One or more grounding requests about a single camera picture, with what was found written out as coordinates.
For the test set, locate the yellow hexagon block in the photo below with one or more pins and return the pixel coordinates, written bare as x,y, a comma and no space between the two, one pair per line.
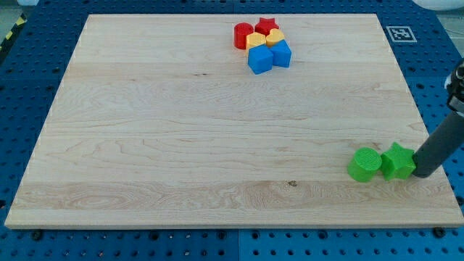
254,39

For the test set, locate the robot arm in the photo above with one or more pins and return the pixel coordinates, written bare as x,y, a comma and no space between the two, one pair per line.
454,86

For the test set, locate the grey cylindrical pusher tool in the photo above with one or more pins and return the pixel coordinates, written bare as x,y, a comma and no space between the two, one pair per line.
443,142

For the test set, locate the green star block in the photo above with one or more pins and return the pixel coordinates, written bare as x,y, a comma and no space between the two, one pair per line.
397,162

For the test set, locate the blue cube block front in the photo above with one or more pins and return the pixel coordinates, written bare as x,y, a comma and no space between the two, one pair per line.
260,59

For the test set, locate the green cylinder block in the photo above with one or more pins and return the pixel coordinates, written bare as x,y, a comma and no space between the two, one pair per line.
364,164

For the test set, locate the blue cube block rear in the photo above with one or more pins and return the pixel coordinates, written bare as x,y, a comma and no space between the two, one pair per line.
281,54

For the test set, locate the red cylinder block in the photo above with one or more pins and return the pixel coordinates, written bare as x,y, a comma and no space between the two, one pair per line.
240,33

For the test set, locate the white fiducial marker tag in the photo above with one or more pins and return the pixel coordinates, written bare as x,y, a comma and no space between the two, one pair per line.
401,34

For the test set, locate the yellow heart block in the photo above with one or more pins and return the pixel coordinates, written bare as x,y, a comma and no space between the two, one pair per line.
275,35

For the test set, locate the red star block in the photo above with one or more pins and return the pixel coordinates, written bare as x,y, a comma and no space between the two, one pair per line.
265,25

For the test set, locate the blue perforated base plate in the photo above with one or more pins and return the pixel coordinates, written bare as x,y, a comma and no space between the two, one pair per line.
32,70

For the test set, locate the wooden board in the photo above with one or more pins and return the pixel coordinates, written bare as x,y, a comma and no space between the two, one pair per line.
158,122

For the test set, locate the blue cube block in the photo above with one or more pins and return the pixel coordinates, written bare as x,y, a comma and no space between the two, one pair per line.
260,59
281,54

